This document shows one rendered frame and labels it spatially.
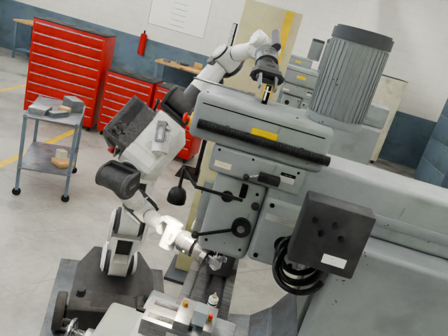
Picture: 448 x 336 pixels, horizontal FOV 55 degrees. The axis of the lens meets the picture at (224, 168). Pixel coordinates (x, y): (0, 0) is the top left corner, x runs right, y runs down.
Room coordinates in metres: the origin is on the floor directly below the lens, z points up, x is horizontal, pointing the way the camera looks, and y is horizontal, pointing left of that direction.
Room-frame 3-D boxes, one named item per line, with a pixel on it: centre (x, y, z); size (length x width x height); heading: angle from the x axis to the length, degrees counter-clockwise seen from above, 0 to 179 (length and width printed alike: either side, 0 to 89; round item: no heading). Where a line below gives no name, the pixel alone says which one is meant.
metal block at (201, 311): (1.38, -0.07, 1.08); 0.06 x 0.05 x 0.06; 175
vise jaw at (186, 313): (1.38, -0.01, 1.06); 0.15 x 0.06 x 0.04; 175
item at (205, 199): (1.54, 0.04, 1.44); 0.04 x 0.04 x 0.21; 87
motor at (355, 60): (1.52, -0.32, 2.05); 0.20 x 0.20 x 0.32
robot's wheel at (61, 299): (1.85, 0.63, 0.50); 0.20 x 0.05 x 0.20; 16
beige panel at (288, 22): (3.29, -0.03, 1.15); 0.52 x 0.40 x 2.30; 87
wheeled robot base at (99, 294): (2.16, 0.44, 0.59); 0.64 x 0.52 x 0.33; 16
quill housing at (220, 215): (1.53, -0.08, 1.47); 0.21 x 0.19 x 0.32; 177
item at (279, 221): (1.52, -0.27, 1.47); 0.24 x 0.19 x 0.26; 177
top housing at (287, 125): (1.53, -0.09, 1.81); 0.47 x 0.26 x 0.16; 87
